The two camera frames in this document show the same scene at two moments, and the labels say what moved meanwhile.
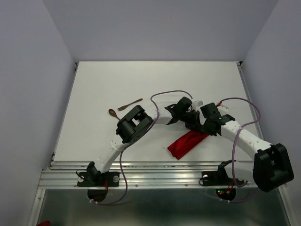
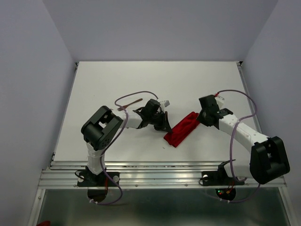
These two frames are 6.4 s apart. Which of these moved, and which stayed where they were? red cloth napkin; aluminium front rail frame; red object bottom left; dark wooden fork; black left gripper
Moved: red cloth napkin; black left gripper
Stayed: red object bottom left; aluminium front rail frame; dark wooden fork
